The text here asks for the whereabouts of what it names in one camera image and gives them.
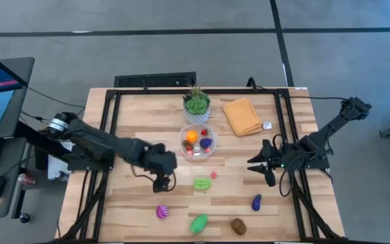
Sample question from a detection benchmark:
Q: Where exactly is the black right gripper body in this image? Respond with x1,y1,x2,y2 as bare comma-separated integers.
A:
269,144,296,170

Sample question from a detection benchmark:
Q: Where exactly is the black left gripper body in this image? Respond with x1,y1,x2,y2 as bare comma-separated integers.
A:
142,142,178,177

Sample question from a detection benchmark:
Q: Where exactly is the magenta striped toy onion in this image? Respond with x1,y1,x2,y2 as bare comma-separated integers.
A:
155,205,169,220

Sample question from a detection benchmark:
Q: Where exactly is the purple toy eggplant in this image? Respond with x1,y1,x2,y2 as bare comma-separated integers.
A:
251,194,262,212

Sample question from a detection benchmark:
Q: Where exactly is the light green toy starfruit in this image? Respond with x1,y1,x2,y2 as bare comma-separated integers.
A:
192,178,213,191

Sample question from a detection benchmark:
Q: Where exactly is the green toy mango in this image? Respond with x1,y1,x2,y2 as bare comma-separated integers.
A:
189,213,209,235

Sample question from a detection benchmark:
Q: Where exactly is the brown toy kiwi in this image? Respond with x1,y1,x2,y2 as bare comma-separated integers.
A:
230,218,248,236

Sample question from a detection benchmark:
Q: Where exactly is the clear plastic tupperware container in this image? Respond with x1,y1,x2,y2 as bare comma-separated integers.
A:
179,123,217,161

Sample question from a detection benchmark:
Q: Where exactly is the folded yellow cloth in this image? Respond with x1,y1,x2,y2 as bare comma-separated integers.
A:
221,97,264,138

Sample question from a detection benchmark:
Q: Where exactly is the succulent in patterned pot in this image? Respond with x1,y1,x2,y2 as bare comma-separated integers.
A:
182,84,212,125

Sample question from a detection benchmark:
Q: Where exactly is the black floor vent grille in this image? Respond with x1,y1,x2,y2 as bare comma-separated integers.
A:
114,71,197,88

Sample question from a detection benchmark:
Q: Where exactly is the white power box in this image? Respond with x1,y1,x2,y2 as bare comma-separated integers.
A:
47,158,70,180

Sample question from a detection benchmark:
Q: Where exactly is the red soda can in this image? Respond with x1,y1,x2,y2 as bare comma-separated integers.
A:
18,173,37,186

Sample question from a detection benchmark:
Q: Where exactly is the grey desk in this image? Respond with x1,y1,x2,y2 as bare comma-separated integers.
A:
0,56,36,220

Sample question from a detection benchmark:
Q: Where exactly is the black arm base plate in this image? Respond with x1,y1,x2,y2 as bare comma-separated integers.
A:
66,154,115,171
280,142,330,170

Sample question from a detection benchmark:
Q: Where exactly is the black frame cable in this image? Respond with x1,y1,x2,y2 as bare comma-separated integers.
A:
246,77,351,102

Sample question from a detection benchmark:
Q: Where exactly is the black monitor cable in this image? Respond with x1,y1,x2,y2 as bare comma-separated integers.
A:
26,86,86,109

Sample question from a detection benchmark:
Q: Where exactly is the black cable with connector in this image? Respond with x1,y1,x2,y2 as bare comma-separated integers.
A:
20,107,86,122

